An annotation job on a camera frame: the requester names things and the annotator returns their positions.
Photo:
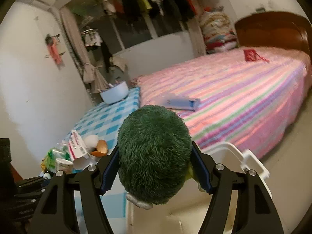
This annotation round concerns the beige tied curtain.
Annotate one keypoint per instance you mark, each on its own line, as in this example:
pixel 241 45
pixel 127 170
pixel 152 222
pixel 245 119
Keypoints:
pixel 90 73

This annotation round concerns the blue checkered tablecloth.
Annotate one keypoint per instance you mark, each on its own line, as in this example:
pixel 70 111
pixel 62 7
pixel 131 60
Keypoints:
pixel 104 121

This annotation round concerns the white fluffy plush toy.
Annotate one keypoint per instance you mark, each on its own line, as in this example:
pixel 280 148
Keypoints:
pixel 91 142

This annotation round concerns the striped pink bed cover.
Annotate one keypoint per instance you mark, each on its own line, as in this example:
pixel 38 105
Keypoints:
pixel 248 104

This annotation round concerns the red pouch on bed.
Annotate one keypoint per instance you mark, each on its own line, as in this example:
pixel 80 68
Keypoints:
pixel 251 56

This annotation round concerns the green snack plastic bag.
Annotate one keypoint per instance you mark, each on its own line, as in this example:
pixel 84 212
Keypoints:
pixel 59 152

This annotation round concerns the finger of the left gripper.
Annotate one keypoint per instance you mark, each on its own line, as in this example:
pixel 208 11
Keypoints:
pixel 19 197

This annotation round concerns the wooden bed headboard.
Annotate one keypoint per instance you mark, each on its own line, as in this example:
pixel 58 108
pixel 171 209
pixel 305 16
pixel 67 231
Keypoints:
pixel 284 30

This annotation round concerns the white storage bin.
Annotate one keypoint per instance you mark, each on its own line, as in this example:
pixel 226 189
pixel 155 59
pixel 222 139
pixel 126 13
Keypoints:
pixel 185 212

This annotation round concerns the lavender pencil case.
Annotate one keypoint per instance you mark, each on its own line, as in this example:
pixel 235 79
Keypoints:
pixel 178 102

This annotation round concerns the white red paper mail bag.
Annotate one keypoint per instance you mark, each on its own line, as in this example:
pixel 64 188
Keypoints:
pixel 78 153

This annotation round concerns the pink cloth on wall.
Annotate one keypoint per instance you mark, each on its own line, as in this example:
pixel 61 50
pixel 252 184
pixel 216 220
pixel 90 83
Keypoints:
pixel 55 48

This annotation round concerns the green plush hedgehog toy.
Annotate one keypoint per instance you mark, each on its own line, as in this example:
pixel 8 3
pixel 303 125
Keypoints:
pixel 154 147

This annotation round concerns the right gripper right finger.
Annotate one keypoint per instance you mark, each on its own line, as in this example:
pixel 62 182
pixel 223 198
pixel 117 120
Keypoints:
pixel 255 210

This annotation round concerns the stack of folded quilts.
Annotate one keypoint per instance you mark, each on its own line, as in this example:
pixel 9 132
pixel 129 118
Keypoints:
pixel 217 32

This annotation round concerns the laundry clip hanger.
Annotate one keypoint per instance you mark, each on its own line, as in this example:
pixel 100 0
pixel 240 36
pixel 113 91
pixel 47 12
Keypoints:
pixel 92 37

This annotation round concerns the white oval pen holder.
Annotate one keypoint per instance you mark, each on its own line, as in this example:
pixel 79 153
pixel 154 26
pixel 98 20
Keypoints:
pixel 116 93

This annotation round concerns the right beige curtain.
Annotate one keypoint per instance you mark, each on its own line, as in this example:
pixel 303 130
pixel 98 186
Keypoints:
pixel 196 38

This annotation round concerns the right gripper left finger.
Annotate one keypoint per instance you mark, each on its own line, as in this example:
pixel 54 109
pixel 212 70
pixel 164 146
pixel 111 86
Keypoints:
pixel 56 211

